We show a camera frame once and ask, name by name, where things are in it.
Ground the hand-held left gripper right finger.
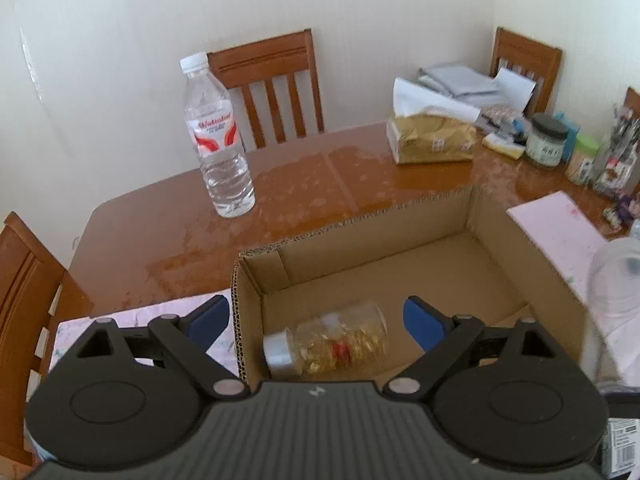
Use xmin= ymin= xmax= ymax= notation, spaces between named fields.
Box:
xmin=382 ymin=296 xmax=556 ymax=402

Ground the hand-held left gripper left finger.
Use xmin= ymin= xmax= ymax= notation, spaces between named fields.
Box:
xmin=75 ymin=295 xmax=251 ymax=402

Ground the cardboard box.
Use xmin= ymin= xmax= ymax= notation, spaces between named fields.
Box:
xmin=231 ymin=185 xmax=591 ymax=396

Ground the gold-filled jar with silver lid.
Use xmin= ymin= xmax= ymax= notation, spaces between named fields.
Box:
xmin=262 ymin=300 xmax=390 ymax=380

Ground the clear plastic jar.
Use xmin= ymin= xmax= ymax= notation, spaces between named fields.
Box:
xmin=586 ymin=220 xmax=640 ymax=320

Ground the clear water bottle red label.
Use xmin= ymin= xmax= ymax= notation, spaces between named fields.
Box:
xmin=180 ymin=52 xmax=256 ymax=219

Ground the pink floral cloth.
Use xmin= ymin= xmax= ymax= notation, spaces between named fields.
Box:
xmin=47 ymin=191 xmax=640 ymax=392

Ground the gold tissue pack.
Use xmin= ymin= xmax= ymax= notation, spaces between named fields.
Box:
xmin=386 ymin=77 xmax=483 ymax=166

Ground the wooden slat-back chair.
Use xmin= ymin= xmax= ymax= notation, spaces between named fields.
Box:
xmin=207 ymin=30 xmax=326 ymax=150
xmin=622 ymin=86 xmax=640 ymax=128
xmin=0 ymin=211 xmax=96 ymax=467
xmin=490 ymin=26 xmax=563 ymax=116

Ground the yellow flat pack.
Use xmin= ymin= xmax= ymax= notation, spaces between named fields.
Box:
xmin=482 ymin=132 xmax=527 ymax=159

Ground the glass jar with black lid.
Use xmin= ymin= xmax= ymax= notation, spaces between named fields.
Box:
xmin=525 ymin=114 xmax=570 ymax=169

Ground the pill blister pack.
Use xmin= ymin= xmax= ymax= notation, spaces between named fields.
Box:
xmin=479 ymin=106 xmax=517 ymax=132

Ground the small dark trinket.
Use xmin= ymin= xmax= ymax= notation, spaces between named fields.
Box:
xmin=602 ymin=195 xmax=640 ymax=233

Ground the small jar with green lid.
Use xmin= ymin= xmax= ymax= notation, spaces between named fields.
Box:
xmin=566 ymin=135 xmax=601 ymax=186

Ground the blue box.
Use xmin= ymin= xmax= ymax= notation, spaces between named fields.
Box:
xmin=552 ymin=112 xmax=581 ymax=162

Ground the stack of grey papers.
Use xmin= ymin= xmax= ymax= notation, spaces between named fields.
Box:
xmin=417 ymin=64 xmax=501 ymax=99

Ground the white paper sheet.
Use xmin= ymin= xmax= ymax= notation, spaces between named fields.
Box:
xmin=494 ymin=67 xmax=536 ymax=112

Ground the clear holder with pens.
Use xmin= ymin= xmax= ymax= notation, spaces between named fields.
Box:
xmin=592 ymin=104 xmax=640 ymax=196

